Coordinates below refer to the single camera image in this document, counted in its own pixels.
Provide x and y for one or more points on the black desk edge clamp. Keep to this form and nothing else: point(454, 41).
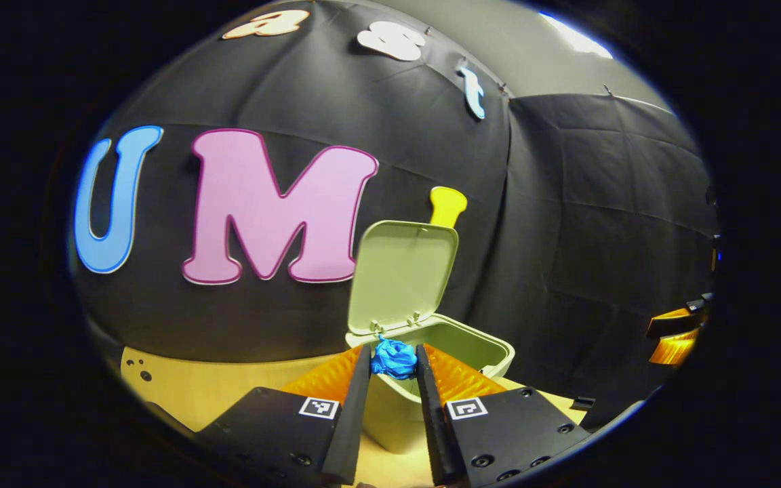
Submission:
point(582, 403)

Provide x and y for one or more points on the wooden desktop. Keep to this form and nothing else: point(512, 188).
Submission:
point(228, 390)

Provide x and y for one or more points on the pale green desktop garbage bin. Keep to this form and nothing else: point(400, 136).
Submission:
point(404, 271)

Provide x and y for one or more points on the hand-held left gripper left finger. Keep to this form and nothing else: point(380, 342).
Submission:
point(350, 420)

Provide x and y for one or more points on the blue paper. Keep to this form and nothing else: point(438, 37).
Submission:
point(394, 358)

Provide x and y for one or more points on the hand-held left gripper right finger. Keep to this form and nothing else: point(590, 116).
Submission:
point(431, 427)

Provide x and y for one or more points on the black backdrop cloth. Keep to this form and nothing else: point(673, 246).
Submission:
point(431, 169)

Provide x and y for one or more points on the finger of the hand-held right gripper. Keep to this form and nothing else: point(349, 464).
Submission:
point(668, 324)
point(672, 349)

